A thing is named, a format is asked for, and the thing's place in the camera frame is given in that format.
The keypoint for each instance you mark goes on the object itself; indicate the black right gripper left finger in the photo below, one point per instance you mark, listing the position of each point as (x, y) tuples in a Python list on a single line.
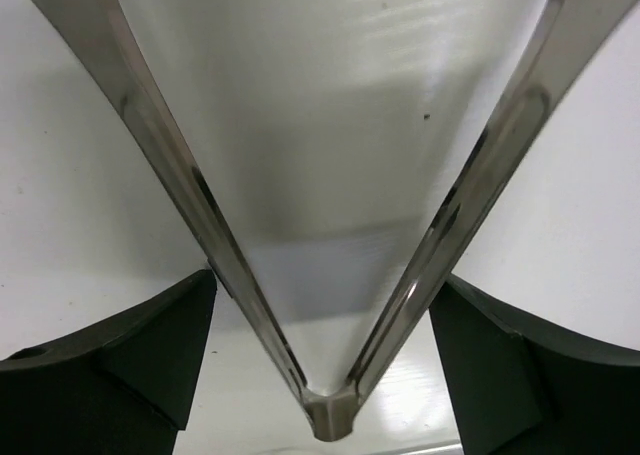
[(124, 385)]

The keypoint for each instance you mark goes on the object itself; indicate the steel bread tongs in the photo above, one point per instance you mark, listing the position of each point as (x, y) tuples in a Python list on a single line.
[(567, 35)]

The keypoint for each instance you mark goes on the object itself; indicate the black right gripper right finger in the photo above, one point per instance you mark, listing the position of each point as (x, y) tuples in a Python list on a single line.
[(520, 384)]

